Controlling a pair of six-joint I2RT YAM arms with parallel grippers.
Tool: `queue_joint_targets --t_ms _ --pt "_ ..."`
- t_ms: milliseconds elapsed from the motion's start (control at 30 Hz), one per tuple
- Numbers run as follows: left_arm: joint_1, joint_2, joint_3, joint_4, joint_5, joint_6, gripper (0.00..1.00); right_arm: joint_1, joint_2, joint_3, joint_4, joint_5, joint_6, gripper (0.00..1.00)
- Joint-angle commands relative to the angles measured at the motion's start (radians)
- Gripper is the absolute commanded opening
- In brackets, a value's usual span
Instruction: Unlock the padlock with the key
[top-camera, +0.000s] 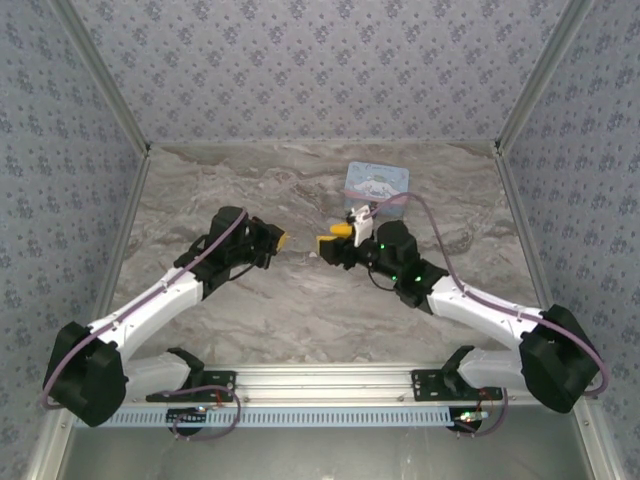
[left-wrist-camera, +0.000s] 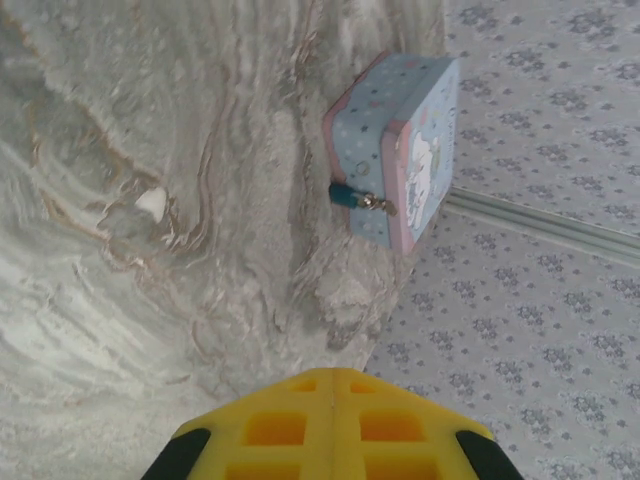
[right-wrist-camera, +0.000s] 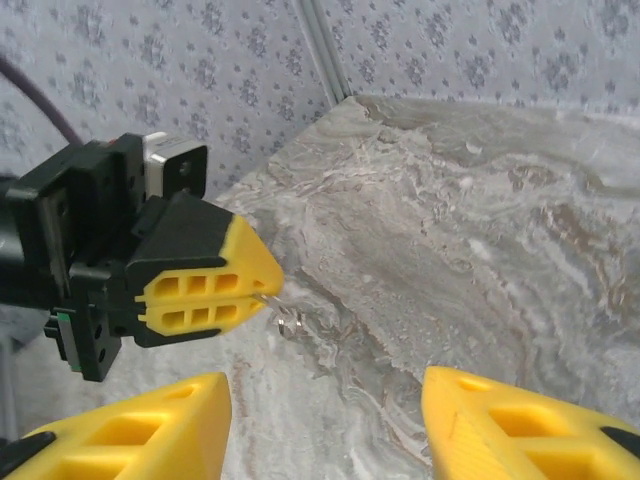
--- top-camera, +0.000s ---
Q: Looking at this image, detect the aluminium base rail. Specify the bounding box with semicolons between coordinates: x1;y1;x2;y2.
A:
124;363;521;405

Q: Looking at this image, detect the steel sheet tray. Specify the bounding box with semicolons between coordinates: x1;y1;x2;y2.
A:
29;424;609;480

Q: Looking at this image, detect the thin black right gripper cable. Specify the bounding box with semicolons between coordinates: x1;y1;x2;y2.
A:
366;267;401;292

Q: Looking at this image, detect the aluminium frame post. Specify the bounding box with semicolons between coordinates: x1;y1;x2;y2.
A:
52;0;153;157
492;0;599;157

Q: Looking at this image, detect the thin black left gripper cable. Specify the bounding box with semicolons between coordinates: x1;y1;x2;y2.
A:
219;263;257;282

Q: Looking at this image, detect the aluminium table edge bar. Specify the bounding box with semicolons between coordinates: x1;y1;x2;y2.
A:
92;149;154;321
494;149;554;314

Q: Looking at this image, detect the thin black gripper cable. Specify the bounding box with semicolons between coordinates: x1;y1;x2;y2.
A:
219;263;257;282
366;267;401;292

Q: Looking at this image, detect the blue cartoon tin box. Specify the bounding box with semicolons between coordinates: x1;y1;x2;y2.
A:
342;160;412;220

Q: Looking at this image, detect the white slotted cable duct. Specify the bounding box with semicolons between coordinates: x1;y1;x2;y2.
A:
112;405;481;429

